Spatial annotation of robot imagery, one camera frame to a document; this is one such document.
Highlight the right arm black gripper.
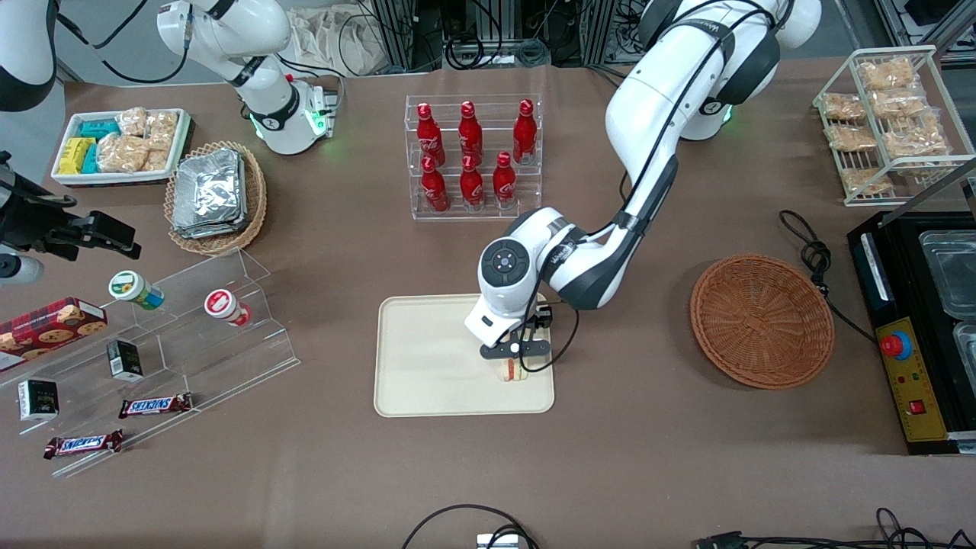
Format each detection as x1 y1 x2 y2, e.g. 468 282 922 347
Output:
0 172 143 261

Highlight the beige plastic tray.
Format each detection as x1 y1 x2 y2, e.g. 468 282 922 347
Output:
374 292 555 418

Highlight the oval light wicker basket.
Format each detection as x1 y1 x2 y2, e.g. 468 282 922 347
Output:
165 141 268 256

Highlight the round brown wicker basket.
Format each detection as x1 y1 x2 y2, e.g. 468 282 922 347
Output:
690 254 836 390

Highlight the cup with green lid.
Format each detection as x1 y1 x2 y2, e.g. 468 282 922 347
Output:
108 271 165 310

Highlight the white rectangular snack bin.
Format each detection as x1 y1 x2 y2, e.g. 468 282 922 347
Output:
51 108 191 187

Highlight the yellow snack pack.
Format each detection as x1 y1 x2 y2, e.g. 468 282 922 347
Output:
59 137 96 175

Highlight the silver foil pack stack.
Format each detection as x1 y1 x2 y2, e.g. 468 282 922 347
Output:
172 149 249 239

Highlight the red cookie box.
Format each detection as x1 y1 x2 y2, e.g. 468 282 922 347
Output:
0 297 108 373

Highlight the small black carton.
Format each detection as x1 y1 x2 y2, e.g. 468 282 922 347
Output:
106 339 145 382

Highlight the cup with red lid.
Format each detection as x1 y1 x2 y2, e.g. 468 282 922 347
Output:
204 289 253 328

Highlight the clear acrylic stepped display stand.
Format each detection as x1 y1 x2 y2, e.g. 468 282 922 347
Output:
0 248 300 479

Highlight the clear acrylic bottle rack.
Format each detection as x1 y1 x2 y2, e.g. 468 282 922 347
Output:
405 94 543 221

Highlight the Snickers chocolate bar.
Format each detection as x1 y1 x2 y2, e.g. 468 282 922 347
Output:
118 393 194 419
43 429 124 460

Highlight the black and white carton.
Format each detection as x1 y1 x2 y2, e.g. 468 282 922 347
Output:
18 379 60 422

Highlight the red cola bottle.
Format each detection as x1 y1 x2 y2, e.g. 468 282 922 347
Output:
457 101 484 165
512 99 538 165
492 152 518 210
459 155 486 212
421 156 450 214
416 102 446 167

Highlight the beige cloth bag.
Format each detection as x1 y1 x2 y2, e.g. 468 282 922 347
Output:
288 6 384 77

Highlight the bagged fried snack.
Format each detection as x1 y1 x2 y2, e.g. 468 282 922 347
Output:
883 114 948 159
822 93 867 123
869 88 928 120
858 59 917 92
826 124 878 153
841 168 894 196

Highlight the black machine with yellow panel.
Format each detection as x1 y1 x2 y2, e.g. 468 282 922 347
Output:
848 210 976 456

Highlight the large clear plastic container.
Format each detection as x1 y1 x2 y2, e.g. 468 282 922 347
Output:
919 229 976 321

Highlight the small clear plastic container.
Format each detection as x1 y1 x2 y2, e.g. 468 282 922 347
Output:
953 320 976 376

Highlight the grey metal bar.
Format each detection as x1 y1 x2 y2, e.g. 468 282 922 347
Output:
898 156 976 210

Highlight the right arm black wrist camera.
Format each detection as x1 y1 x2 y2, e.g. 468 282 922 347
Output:
82 212 138 239

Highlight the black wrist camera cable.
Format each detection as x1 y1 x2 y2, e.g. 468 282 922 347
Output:
521 229 582 375

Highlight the black looped cable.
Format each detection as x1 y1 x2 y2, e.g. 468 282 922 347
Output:
401 503 539 549

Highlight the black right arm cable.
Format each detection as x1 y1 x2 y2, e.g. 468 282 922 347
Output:
55 0 193 86

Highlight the black cable bundle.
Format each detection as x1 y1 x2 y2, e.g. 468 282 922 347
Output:
445 0 551 71

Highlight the black power cable on table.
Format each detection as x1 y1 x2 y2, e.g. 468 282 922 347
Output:
779 209 879 345

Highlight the black cable with connector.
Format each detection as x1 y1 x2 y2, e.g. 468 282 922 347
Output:
692 507 976 549

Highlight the white wire rack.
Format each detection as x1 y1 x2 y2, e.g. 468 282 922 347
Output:
813 46 976 207

